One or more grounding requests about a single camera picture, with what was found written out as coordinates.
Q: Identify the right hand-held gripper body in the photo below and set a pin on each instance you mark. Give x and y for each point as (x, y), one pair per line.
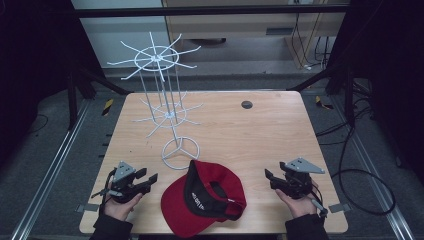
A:
(297, 181)

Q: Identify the black horizontal frame bar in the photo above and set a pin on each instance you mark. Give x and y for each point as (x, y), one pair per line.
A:
(200, 11)

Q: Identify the person's right hand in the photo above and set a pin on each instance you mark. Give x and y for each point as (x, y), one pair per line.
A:
(297, 206)

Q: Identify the dark curtain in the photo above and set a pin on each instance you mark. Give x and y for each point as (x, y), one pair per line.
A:
(393, 66)
(30, 50)

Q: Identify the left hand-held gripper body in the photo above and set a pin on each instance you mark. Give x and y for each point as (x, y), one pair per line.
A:
(124, 180)

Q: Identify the black metal stand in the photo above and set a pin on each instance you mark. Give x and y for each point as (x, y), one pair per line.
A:
(348, 96)
(72, 100)

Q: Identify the red and black baseball cap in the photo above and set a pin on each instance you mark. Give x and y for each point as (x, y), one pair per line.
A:
(181, 208)

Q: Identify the white cabinet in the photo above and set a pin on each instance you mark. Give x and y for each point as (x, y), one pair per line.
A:
(116, 36)

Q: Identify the metal floor rail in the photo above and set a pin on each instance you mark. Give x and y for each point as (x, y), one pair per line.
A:
(376, 176)
(50, 170)

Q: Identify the grey metal table bracket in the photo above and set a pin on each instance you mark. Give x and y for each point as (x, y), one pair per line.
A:
(87, 208)
(340, 208)

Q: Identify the yellow and black tape strip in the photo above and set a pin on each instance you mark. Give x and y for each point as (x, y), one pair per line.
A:
(321, 102)
(107, 107)

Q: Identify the person's left hand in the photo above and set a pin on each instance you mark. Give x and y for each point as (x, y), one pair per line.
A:
(120, 207)

